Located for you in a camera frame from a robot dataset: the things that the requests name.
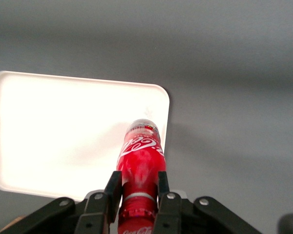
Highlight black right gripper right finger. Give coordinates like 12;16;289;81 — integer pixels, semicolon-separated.
153;171;262;234

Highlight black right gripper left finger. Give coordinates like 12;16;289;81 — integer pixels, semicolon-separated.
0;170;124;234

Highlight red coke bottle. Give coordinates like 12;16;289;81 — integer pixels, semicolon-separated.
116;118;167;234

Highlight white rectangular tray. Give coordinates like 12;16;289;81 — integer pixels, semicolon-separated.
0;70;170;203

